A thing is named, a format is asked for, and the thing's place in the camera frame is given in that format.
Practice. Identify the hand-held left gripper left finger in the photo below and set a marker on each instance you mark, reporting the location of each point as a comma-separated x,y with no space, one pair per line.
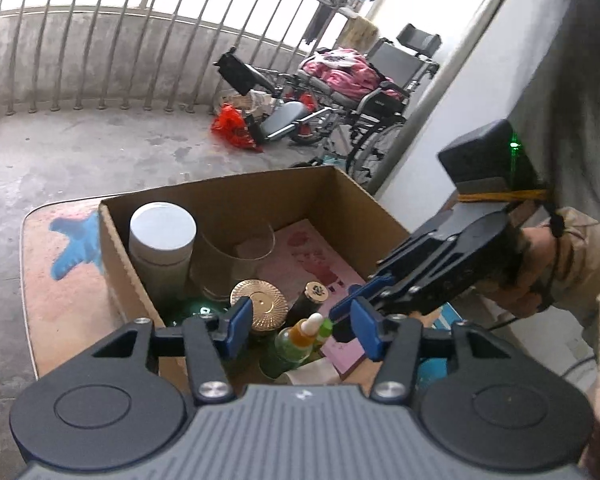
240,327

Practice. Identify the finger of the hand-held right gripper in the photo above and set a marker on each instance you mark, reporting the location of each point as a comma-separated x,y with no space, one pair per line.
415,247
367,287

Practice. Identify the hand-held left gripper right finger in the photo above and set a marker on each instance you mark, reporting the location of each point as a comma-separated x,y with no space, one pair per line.
365,327

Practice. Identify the gold lid black jar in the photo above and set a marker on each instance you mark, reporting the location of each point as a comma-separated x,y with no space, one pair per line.
260,305

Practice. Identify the yellow green tube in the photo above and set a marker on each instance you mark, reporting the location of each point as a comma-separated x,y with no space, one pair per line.
325,332

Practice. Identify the dark green round jar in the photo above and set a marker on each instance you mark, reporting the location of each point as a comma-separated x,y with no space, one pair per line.
195,312

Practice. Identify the green glass dropper bottle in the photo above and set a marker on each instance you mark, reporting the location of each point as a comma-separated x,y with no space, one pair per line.
292,342

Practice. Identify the clear glass cup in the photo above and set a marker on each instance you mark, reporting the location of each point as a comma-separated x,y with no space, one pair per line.
230,270

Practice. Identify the black tube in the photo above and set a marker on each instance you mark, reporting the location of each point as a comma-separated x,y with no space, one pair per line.
307,305

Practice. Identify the pink book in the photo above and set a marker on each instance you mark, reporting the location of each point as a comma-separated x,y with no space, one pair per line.
310,260

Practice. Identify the white power adapter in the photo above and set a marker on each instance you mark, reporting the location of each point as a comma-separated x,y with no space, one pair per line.
310,372

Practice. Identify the white bottle green label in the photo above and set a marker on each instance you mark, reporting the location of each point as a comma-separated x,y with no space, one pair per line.
162,240

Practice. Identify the brown cardboard box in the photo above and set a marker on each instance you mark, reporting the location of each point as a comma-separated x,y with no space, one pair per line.
240,195

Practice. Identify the person's right hand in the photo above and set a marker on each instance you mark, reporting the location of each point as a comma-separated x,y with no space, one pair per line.
535,270

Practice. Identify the pink clothes pile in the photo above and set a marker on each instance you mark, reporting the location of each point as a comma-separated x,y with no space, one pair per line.
345,75

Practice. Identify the red plastic bag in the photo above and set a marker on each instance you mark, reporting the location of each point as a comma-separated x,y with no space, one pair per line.
232,127

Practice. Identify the person's grey shirt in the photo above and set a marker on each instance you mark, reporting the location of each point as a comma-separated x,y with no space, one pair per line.
580,85

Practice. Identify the yellow hanging towel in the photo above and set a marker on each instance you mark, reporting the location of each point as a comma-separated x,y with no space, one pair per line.
359,32

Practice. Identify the metal balcony railing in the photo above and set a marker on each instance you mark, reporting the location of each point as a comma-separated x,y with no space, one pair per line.
105,35

